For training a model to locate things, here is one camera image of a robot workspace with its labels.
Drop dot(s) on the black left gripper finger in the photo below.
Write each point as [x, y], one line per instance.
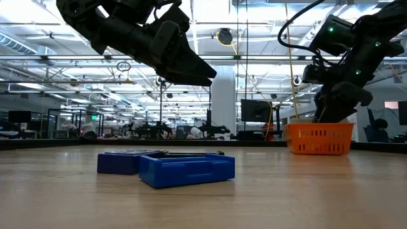
[190, 80]
[194, 65]

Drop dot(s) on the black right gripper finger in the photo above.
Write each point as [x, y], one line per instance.
[319, 108]
[338, 114]

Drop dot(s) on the orange plastic basket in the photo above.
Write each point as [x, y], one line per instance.
[318, 140]

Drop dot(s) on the dark blue ribbed timer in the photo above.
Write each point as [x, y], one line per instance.
[117, 163]

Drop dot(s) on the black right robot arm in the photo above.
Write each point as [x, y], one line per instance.
[381, 25]

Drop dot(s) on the black background robot arm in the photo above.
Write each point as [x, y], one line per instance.
[149, 130]
[216, 130]

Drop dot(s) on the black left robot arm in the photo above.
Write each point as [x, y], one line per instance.
[105, 28]

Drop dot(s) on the person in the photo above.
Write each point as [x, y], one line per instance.
[380, 133]

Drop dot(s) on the small dark monitor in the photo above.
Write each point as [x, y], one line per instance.
[19, 117]
[254, 111]

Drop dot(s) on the blue cased digital timer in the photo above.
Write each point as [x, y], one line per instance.
[184, 171]

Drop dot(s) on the black stand frame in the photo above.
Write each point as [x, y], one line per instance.
[161, 105]

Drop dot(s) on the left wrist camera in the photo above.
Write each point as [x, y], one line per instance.
[178, 16]

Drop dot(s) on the bright wall screen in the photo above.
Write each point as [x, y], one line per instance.
[391, 105]

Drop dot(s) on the black aluminium table frame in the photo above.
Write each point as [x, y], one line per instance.
[216, 143]

